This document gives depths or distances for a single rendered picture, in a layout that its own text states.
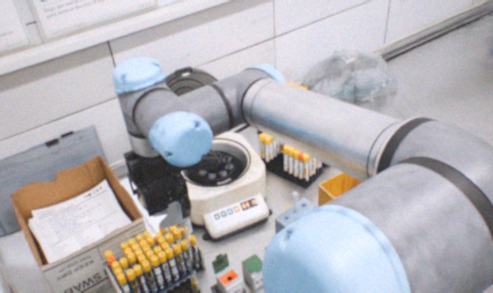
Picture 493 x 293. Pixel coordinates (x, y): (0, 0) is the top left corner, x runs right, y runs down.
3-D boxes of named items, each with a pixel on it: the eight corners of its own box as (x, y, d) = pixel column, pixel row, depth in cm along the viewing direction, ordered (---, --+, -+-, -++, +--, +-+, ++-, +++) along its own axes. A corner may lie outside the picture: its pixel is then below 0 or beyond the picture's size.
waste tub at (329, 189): (350, 243, 119) (352, 216, 113) (316, 211, 128) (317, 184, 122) (390, 220, 124) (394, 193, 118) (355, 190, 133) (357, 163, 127)
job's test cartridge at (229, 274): (229, 305, 106) (227, 289, 102) (217, 291, 109) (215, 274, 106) (244, 295, 108) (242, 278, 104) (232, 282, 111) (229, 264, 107)
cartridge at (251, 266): (254, 293, 110) (252, 275, 106) (242, 278, 113) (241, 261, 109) (268, 284, 112) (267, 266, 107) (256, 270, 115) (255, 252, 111)
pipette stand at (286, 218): (290, 258, 117) (290, 230, 111) (271, 241, 121) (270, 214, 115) (319, 236, 122) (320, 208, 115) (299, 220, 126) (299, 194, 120)
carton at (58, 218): (59, 310, 110) (37, 269, 101) (28, 233, 129) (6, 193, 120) (157, 257, 120) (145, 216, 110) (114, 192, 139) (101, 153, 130)
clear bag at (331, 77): (325, 131, 155) (328, 82, 143) (282, 113, 164) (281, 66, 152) (365, 94, 169) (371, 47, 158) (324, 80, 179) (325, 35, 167)
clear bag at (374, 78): (351, 105, 165) (354, 71, 156) (331, 80, 178) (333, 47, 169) (404, 94, 168) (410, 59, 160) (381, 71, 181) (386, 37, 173)
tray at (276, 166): (324, 171, 140) (325, 165, 139) (307, 190, 135) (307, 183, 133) (276, 150, 149) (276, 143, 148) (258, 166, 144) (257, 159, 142)
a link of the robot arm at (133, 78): (122, 87, 66) (101, 63, 72) (138, 148, 73) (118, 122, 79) (172, 68, 70) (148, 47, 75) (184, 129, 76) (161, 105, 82)
